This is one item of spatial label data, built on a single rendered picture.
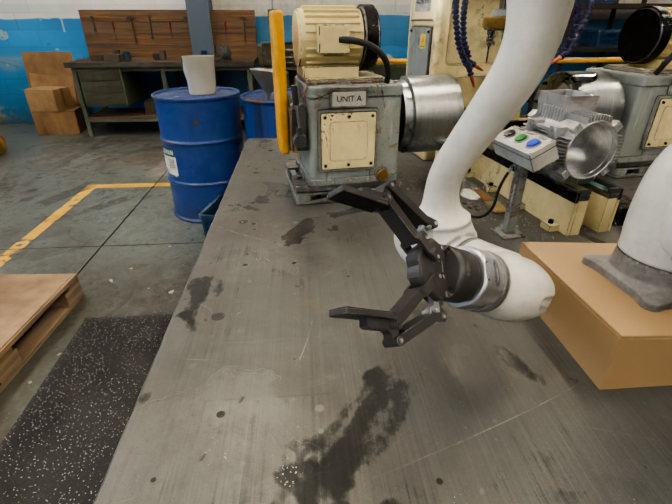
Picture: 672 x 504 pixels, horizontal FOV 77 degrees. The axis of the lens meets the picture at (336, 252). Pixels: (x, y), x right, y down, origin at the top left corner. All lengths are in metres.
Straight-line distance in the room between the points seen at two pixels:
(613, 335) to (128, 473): 0.73
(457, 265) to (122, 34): 6.44
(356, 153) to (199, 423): 0.93
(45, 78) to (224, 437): 6.78
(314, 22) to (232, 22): 5.12
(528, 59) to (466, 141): 0.14
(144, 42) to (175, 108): 3.66
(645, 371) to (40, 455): 1.77
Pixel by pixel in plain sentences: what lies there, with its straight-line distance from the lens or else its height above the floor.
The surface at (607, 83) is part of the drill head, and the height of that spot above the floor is 1.13.
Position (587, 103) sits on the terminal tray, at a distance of 1.42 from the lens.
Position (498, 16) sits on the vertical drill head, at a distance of 1.67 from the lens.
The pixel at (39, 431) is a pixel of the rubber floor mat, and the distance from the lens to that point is 2.00.
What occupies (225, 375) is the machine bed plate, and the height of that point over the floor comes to 0.80.
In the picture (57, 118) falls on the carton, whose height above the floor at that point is 0.21.
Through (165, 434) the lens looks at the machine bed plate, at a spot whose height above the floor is 0.80.
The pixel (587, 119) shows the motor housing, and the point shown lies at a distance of 1.33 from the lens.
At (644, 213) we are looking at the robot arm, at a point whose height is 1.04.
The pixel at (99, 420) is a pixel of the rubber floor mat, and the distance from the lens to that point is 1.92.
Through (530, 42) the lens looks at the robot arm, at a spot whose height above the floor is 1.31.
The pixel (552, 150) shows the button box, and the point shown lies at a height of 1.06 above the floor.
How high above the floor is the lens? 1.33
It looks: 29 degrees down
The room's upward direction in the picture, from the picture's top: straight up
